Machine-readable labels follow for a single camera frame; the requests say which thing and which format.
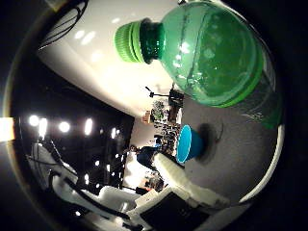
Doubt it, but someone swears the black cable bundle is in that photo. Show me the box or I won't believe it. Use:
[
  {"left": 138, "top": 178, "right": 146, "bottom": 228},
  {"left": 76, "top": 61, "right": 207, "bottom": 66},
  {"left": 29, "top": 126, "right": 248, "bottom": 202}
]
[{"left": 38, "top": 0, "right": 90, "bottom": 51}]

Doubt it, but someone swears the cluttered wooden shelf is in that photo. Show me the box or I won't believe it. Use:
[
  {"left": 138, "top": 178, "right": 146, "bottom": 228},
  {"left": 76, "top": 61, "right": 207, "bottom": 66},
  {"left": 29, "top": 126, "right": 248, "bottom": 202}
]
[{"left": 141, "top": 107, "right": 184, "bottom": 145}]

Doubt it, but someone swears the black tripod stand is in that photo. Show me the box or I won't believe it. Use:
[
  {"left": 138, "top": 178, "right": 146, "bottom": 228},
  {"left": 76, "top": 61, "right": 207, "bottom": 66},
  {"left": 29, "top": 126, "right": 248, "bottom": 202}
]
[{"left": 143, "top": 85, "right": 185, "bottom": 109}]

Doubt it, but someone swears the blue plastic cup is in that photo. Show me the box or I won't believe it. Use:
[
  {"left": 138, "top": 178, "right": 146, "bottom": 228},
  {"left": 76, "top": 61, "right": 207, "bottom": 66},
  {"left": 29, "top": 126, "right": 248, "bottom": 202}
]
[{"left": 175, "top": 124, "right": 206, "bottom": 165}]

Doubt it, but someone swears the green potted plant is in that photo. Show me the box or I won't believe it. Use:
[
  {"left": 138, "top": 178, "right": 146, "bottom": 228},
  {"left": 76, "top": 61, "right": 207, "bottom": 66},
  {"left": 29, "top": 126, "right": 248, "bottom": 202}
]
[{"left": 150, "top": 100, "right": 168, "bottom": 123}]

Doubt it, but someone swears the green plastic bottle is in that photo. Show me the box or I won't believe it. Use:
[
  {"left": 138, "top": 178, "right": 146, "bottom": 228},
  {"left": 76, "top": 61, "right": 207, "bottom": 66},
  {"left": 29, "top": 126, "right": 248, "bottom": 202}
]
[{"left": 114, "top": 0, "right": 284, "bottom": 131}]

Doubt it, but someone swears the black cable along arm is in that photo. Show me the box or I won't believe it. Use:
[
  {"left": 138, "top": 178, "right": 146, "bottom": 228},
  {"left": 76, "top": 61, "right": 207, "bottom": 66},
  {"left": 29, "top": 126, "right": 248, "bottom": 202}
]
[{"left": 47, "top": 171, "right": 136, "bottom": 222}]

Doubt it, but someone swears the dark grey table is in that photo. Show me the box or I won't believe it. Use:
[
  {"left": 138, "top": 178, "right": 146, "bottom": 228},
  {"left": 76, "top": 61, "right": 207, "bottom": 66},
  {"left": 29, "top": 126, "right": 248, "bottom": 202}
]
[{"left": 179, "top": 95, "right": 282, "bottom": 204}]

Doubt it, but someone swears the person in dark shirt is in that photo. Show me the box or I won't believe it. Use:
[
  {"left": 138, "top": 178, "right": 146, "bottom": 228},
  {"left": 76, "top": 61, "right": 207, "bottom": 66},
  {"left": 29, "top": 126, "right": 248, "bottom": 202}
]
[{"left": 129, "top": 144, "right": 162, "bottom": 171}]

